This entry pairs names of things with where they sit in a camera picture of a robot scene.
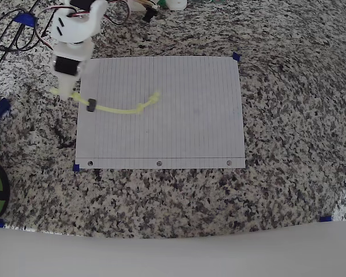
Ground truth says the red white servo wire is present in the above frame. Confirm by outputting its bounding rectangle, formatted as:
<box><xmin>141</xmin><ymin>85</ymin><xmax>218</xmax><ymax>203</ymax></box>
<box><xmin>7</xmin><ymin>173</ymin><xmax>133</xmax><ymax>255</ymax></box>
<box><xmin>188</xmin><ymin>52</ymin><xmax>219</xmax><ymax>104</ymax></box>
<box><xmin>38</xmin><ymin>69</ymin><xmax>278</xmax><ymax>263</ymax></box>
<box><xmin>102</xmin><ymin>0</ymin><xmax>131</xmax><ymax>26</ymax></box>
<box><xmin>39</xmin><ymin>5</ymin><xmax>60</xmax><ymax>50</ymax></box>

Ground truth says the thin black cable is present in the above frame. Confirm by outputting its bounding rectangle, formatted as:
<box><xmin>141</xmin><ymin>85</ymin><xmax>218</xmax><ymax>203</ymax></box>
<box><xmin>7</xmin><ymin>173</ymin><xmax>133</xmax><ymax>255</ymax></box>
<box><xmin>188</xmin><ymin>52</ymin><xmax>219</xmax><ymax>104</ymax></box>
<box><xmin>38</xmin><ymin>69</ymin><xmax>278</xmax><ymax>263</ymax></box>
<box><xmin>16</xmin><ymin>1</ymin><xmax>61</xmax><ymax>53</ymax></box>

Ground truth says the black plug connector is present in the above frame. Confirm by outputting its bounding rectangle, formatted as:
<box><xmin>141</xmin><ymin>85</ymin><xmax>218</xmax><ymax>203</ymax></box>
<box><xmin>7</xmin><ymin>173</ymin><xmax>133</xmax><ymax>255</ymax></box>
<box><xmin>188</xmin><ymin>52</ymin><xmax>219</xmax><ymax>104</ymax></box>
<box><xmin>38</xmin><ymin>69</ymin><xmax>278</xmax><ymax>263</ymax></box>
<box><xmin>141</xmin><ymin>8</ymin><xmax>158</xmax><ymax>23</ymax></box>

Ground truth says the large blue tape piece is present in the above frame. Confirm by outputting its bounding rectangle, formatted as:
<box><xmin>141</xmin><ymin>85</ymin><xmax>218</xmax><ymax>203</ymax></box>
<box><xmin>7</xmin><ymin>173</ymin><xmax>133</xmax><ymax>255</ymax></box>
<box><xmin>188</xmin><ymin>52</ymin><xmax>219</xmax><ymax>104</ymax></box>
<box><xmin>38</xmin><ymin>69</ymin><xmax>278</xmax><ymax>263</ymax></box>
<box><xmin>13</xmin><ymin>13</ymin><xmax>39</xmax><ymax>28</ymax></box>

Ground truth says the thick black cable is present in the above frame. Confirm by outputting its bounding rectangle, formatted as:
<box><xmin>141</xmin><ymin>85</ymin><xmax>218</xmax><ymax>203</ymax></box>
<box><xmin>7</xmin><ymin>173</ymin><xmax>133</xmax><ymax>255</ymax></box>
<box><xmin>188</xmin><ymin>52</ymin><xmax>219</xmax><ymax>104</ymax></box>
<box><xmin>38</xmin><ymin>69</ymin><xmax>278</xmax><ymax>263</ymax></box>
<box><xmin>0</xmin><ymin>0</ymin><xmax>40</xmax><ymax>87</ymax></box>

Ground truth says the lined notebook paper sheet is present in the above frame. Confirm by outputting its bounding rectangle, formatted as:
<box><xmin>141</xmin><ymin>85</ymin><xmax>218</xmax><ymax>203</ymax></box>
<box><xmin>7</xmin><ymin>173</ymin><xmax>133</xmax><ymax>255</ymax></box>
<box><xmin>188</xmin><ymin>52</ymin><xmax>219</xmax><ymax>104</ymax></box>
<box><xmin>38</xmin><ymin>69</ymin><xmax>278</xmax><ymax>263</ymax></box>
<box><xmin>74</xmin><ymin>56</ymin><xmax>246</xmax><ymax>170</ymax></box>

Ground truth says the yellow knotted rope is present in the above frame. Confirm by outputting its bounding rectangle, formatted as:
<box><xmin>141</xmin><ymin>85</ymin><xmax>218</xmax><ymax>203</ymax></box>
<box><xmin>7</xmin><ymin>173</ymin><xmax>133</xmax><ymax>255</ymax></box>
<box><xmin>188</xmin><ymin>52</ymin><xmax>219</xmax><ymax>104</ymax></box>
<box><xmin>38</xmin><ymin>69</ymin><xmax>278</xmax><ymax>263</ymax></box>
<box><xmin>50</xmin><ymin>88</ymin><xmax>162</xmax><ymax>115</ymax></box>

